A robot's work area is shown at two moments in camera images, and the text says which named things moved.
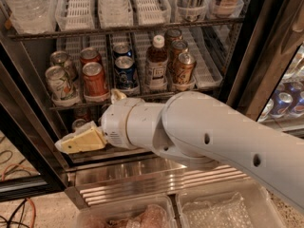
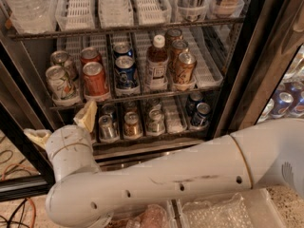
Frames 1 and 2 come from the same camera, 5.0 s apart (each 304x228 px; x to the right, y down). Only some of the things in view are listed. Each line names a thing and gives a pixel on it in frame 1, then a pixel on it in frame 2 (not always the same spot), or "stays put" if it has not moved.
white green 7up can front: [63, 93] stays put
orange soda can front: [95, 85] stays put
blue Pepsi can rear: [122, 48] stays put
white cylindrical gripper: [118, 123] to [66, 137]
